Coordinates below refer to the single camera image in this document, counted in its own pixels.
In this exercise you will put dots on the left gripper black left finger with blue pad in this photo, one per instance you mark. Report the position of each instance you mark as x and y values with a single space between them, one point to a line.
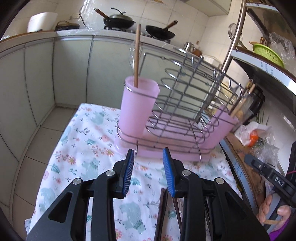
66 218

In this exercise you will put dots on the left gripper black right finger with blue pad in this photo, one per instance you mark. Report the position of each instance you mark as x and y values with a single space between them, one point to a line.
210 207

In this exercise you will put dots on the dark brown chopstick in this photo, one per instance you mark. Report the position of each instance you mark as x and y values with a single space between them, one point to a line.
161 214

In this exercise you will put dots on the clear plastic spoon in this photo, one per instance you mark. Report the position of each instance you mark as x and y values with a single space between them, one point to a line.
133 57

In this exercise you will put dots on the person's right hand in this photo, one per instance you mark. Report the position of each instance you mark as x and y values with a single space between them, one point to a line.
283 211

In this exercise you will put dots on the floral bear tablecloth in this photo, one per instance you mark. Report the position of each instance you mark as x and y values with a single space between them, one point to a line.
85 150

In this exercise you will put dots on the pink drip tray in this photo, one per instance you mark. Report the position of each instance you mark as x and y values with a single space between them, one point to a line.
184 146

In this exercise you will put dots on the pink right utensil cup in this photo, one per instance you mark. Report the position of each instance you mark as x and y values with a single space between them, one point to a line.
216 129

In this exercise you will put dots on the pink utensil cup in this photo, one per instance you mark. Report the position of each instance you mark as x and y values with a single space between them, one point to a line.
216 129
136 107

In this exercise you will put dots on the black blender jar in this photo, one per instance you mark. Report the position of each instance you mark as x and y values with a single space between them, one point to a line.
252 105

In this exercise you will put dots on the green plastic basket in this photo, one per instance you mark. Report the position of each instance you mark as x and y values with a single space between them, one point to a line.
267 53

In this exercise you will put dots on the pink left utensil cup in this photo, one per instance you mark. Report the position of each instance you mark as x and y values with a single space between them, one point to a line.
136 107

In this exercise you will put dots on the small steel kettle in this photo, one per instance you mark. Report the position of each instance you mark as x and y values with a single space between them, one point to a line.
189 47

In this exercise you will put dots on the steel storage shelf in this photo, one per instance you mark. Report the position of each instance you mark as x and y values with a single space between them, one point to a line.
276 22

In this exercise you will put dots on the light wooden chopstick in cup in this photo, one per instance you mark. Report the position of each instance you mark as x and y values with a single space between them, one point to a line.
137 43

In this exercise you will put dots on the black frying pan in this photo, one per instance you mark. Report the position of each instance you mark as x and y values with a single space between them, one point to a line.
161 33

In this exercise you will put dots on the dark woven tray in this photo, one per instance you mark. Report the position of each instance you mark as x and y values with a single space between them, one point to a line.
65 25

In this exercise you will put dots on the white rice cooker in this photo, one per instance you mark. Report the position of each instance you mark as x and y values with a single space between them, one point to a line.
42 21

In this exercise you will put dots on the black wok with lid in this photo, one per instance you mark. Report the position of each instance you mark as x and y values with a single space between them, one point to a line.
116 21

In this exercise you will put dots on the chrome wire dish rack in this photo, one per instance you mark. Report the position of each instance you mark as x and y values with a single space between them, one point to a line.
191 90

